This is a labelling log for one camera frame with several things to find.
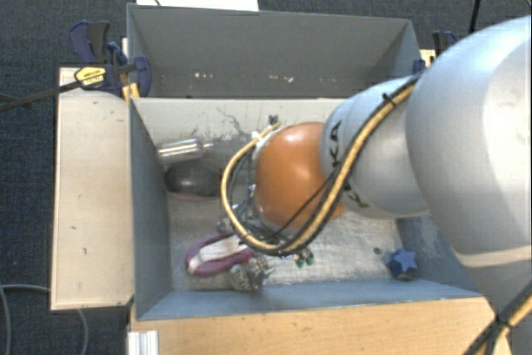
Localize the pale wood board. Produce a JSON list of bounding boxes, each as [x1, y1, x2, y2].
[[49, 66, 135, 311]]

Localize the purple and white ring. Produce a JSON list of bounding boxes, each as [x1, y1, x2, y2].
[[184, 232, 255, 279]]

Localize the blue star-shaped block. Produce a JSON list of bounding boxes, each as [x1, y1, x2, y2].
[[385, 248, 418, 279]]

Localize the grey metal bin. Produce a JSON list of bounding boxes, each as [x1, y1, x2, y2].
[[126, 2, 486, 323]]

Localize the dark grey oval object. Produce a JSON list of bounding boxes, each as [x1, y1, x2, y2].
[[163, 165, 222, 203]]

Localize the speckled grey ball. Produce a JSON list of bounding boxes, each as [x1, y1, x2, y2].
[[229, 256, 268, 292]]

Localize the silver metal cylinder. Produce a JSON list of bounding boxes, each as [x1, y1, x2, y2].
[[156, 138, 215, 167]]

